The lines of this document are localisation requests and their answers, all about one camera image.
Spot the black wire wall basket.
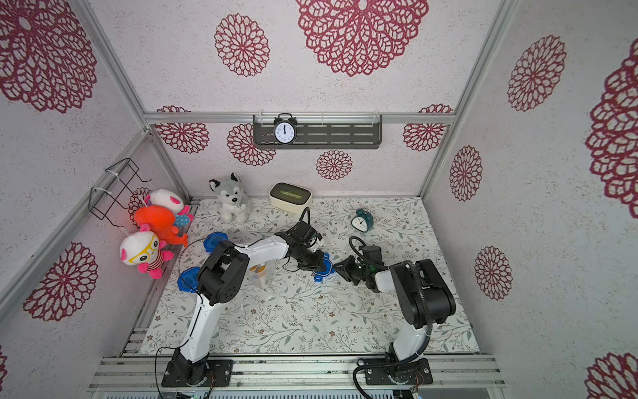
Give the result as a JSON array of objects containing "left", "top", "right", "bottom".
[{"left": 86, "top": 157, "right": 152, "bottom": 228}]

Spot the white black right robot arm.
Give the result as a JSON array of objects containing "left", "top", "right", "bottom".
[{"left": 333, "top": 246, "right": 456, "bottom": 387}]

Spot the grey husky plush toy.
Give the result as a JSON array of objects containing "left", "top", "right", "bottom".
[{"left": 209, "top": 173, "right": 251, "bottom": 224}]

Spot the clear plastic cup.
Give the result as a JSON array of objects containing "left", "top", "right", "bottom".
[{"left": 247, "top": 264, "right": 272, "bottom": 291}]

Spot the white pink plush upper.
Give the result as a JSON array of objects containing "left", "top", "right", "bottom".
[{"left": 144, "top": 189, "right": 190, "bottom": 215}]

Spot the grey metal wall shelf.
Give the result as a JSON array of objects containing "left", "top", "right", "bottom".
[{"left": 253, "top": 115, "right": 383, "bottom": 150}]

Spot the black corrugated right cable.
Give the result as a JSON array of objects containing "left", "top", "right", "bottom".
[{"left": 347, "top": 235, "right": 435, "bottom": 399}]

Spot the black wall alarm clock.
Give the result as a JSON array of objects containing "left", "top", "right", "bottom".
[{"left": 273, "top": 112, "right": 297, "bottom": 145}]

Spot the green teal alarm clock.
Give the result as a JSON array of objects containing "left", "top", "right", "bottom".
[{"left": 351, "top": 209, "right": 374, "bottom": 233}]

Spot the orange red plush toy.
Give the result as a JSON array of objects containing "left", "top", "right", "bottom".
[{"left": 134, "top": 205, "right": 189, "bottom": 247}]

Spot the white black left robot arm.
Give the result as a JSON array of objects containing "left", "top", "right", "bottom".
[{"left": 157, "top": 221, "right": 326, "bottom": 387}]

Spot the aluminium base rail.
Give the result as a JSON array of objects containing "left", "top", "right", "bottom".
[{"left": 86, "top": 338, "right": 509, "bottom": 398}]

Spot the cream tissue box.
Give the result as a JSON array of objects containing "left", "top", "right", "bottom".
[{"left": 268, "top": 182, "right": 313, "bottom": 215}]

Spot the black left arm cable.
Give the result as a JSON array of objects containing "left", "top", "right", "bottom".
[{"left": 153, "top": 206, "right": 312, "bottom": 397}]

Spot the white plush with glasses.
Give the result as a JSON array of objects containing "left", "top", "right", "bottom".
[{"left": 119, "top": 224, "right": 174, "bottom": 279}]

